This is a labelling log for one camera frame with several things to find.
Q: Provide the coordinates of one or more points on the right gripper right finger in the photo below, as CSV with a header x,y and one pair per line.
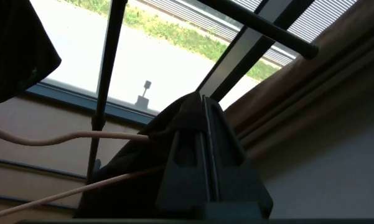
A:
x,y
239,186

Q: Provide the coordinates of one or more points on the window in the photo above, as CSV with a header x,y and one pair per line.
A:
x,y
236,53

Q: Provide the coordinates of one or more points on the brown curtain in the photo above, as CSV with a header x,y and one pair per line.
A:
x,y
314,77

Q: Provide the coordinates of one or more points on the black garment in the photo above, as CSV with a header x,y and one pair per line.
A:
x,y
15,46
127,186

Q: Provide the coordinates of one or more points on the black clothes rack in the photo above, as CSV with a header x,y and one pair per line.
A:
x,y
107,62

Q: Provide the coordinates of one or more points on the pink clothes hanger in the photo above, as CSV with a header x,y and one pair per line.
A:
x,y
81,134

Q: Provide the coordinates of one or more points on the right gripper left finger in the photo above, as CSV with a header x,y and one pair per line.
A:
x,y
180,183

